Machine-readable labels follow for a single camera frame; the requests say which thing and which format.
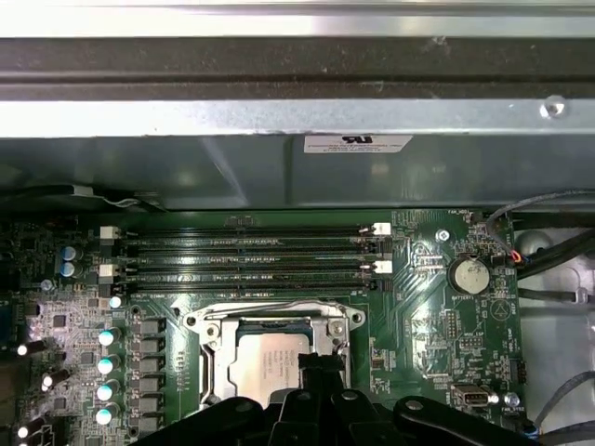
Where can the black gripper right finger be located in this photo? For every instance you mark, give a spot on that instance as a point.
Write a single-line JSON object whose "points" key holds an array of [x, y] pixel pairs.
{"points": [[358, 418]]}

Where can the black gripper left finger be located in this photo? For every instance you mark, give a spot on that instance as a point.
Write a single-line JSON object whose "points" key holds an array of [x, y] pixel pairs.
{"points": [[297, 418]]}

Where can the silver CPU plate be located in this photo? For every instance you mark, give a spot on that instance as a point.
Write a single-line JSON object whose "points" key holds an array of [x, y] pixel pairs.
{"points": [[269, 367]]}

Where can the thin metal locking lever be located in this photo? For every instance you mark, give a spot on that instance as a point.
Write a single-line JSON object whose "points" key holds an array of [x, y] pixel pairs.
{"points": [[316, 304]]}

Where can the CPU socket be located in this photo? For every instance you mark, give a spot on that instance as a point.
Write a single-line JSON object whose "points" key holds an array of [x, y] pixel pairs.
{"points": [[200, 325]]}

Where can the black RAM slot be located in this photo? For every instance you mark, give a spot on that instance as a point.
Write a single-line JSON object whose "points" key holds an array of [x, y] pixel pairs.
{"points": [[279, 283], [279, 268], [279, 251], [232, 231]]}

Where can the green motherboard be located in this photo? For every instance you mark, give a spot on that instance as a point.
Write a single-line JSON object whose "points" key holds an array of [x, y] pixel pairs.
{"points": [[418, 325]]}

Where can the internal USB port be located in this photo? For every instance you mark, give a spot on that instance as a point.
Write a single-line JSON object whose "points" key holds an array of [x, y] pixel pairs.
{"points": [[472, 398]]}

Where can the round coin cell battery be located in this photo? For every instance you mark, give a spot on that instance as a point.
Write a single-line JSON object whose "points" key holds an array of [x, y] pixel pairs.
{"points": [[470, 276]]}

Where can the silver-top capacitor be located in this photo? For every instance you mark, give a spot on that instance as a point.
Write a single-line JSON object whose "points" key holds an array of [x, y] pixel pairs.
{"points": [[108, 364], [106, 415], [107, 391], [107, 337]]}

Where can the blue capacitor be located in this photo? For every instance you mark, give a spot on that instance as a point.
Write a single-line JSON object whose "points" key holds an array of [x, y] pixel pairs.
{"points": [[69, 268], [70, 253]]}

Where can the white case sticker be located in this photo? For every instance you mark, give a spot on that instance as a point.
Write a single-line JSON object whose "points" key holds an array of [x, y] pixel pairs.
{"points": [[358, 144]]}

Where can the black PC case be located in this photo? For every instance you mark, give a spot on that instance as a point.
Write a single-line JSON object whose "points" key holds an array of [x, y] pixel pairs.
{"points": [[279, 121]]}

